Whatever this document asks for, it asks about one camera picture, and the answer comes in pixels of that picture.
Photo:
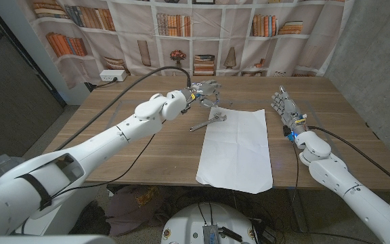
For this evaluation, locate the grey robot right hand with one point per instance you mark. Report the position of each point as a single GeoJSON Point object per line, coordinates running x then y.
{"type": "Point", "coordinates": [288, 108]}

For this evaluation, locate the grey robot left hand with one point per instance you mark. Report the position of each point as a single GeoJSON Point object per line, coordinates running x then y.
{"type": "Point", "coordinates": [206, 89]}

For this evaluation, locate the silver adjustable wrench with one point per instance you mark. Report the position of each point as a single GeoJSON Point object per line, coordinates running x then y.
{"type": "Point", "coordinates": [205, 123]}

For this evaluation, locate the white paper sheet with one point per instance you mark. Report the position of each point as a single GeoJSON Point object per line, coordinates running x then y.
{"type": "Point", "coordinates": [239, 152]}

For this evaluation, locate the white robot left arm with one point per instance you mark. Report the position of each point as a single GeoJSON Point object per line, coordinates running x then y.
{"type": "Point", "coordinates": [113, 139]}

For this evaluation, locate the white power strip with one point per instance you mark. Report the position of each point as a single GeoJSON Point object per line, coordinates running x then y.
{"type": "Point", "coordinates": [112, 75]}

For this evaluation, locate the white robot torso base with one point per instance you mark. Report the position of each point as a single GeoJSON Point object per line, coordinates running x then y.
{"type": "Point", "coordinates": [188, 223]}

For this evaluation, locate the purple cloth on floor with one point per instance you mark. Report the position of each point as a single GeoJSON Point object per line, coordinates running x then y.
{"type": "Point", "coordinates": [130, 210]}

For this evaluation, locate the grey finned electronics module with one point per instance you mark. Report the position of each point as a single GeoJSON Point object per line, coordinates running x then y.
{"type": "Point", "coordinates": [210, 234]}

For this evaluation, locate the white robot chest shell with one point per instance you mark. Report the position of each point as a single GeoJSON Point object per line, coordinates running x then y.
{"type": "Point", "coordinates": [46, 240]}

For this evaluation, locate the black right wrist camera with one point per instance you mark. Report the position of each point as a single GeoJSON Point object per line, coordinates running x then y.
{"type": "Point", "coordinates": [287, 132]}

